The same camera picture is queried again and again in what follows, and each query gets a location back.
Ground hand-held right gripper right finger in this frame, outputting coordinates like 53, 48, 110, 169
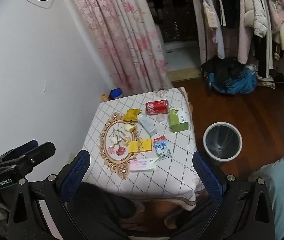
169, 151, 275, 240

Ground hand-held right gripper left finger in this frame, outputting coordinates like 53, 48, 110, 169
7, 149, 130, 240

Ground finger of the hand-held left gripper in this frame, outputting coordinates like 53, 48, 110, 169
0, 140, 39, 163
0, 142, 56, 173

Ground grey round trash bin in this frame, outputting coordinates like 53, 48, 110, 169
203, 122, 243, 165

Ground green cardboard box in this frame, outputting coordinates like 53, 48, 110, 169
168, 107, 189, 133

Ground red soda can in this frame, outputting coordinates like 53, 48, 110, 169
145, 100, 169, 115

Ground blue white milk carton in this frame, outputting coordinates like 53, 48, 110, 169
153, 135, 172, 161

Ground pink tissue pack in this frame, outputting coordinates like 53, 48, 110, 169
129, 158, 159, 172

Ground yellow flat box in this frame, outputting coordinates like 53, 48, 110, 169
129, 139, 152, 153

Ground yellow crumpled wrapper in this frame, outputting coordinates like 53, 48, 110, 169
123, 108, 142, 122

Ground blue plastic container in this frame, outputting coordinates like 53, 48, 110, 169
109, 88, 123, 100

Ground blue puffer jacket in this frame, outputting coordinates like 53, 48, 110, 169
208, 67, 257, 95

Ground black clothes pile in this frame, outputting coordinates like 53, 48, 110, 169
201, 55, 246, 83

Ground black metal clothes rack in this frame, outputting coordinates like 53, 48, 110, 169
256, 72, 284, 85

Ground black pants white stripe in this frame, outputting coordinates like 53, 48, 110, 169
253, 35, 274, 78

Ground pink floral curtain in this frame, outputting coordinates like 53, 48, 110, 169
66, 0, 174, 97

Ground light blue hanging garment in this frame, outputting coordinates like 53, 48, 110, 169
201, 0, 225, 59

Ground long pink coat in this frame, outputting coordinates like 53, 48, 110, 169
234, 0, 252, 64

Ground beige curtain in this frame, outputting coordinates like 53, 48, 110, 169
188, 0, 209, 65

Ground hanging black garments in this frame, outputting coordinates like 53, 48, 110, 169
217, 0, 240, 29

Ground white puffer jacket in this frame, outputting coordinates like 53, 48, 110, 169
244, 0, 269, 38

